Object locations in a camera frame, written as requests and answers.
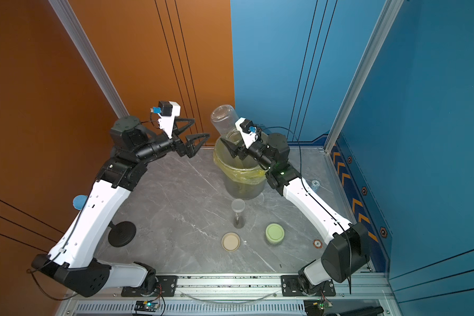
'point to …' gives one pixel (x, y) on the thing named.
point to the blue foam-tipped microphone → (79, 201)
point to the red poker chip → (317, 243)
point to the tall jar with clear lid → (238, 206)
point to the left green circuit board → (147, 305)
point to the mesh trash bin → (242, 190)
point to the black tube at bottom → (370, 311)
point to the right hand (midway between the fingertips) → (234, 130)
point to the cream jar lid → (230, 241)
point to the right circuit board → (321, 304)
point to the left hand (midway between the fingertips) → (201, 125)
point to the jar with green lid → (274, 234)
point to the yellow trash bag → (248, 170)
